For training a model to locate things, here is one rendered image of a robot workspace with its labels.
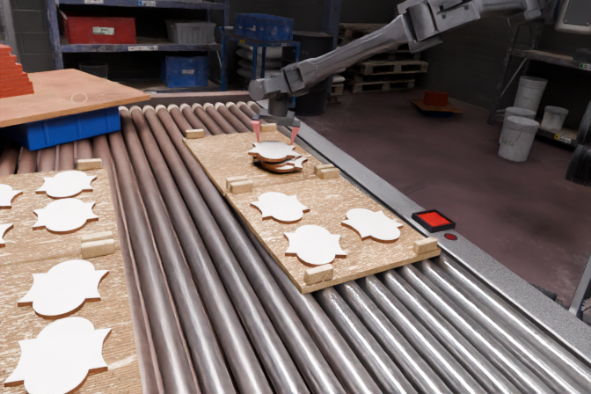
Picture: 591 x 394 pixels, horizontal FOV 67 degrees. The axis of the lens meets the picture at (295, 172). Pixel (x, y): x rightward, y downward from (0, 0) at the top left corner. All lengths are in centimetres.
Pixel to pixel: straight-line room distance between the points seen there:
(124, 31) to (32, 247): 433
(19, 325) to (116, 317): 14
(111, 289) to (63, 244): 19
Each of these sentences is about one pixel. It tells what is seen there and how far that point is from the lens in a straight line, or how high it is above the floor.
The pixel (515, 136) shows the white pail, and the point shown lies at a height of 24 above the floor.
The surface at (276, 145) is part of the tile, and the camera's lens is 132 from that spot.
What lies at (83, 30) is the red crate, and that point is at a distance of 514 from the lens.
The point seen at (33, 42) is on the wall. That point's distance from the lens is 579.
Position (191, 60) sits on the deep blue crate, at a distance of 547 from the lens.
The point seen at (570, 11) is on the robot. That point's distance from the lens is 149.
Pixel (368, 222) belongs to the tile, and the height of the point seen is 95.
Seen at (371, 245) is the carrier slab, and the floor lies 94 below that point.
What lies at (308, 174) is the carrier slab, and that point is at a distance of 128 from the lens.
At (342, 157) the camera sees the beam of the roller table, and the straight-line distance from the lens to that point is 149.
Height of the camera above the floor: 146
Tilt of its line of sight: 24 degrees down
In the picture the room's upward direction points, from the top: 5 degrees clockwise
